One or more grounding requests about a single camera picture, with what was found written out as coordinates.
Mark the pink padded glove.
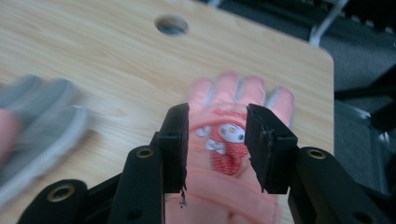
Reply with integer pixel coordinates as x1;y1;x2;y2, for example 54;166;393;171
0;74;91;210
163;71;296;224

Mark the white table leg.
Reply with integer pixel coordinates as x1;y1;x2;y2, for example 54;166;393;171
308;0;350;49

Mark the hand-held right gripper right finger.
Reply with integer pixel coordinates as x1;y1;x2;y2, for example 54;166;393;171
244;103;300;196

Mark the black tripod stand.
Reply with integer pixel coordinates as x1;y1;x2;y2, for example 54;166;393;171
333;63;396;133

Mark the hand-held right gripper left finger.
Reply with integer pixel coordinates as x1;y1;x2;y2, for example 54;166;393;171
156;102;191;194

